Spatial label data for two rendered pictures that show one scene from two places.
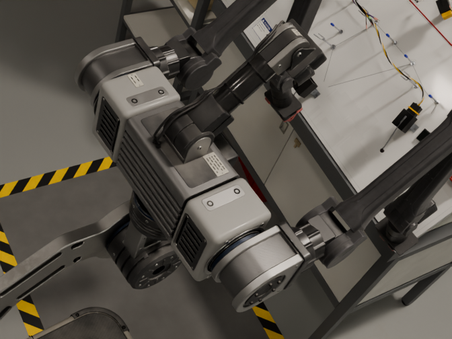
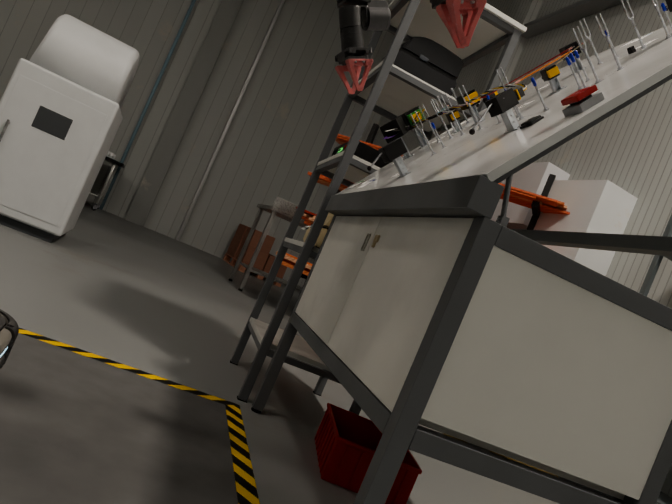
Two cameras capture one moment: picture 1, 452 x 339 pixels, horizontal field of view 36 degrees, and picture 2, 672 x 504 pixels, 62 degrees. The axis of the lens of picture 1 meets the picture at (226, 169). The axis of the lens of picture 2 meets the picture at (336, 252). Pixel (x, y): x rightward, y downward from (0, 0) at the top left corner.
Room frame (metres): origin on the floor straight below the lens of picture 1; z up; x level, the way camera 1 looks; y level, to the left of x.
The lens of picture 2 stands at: (0.40, -0.99, 0.60)
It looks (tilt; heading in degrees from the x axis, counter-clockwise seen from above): 2 degrees up; 34
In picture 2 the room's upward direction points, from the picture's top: 23 degrees clockwise
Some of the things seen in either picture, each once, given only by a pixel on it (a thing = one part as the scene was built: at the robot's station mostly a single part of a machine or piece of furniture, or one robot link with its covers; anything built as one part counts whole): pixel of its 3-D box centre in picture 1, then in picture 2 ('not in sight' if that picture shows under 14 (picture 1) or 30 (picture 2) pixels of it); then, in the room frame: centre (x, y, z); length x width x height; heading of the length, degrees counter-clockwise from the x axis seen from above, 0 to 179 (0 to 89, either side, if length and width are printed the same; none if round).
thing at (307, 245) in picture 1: (296, 248); not in sight; (0.76, -0.18, 1.45); 0.09 x 0.08 x 0.12; 55
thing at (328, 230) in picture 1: (319, 236); not in sight; (0.82, -0.22, 1.43); 0.10 x 0.05 x 0.09; 145
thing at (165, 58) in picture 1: (155, 66); not in sight; (1.04, 0.23, 1.45); 0.09 x 0.08 x 0.12; 55
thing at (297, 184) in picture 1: (319, 212); (387, 294); (1.57, -0.37, 0.60); 0.55 x 0.03 x 0.39; 48
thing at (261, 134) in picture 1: (245, 100); (334, 271); (1.94, 0.04, 0.60); 0.55 x 0.02 x 0.39; 48
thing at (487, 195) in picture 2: (298, 115); (382, 202); (1.74, -0.15, 0.83); 1.18 x 0.06 x 0.06; 48
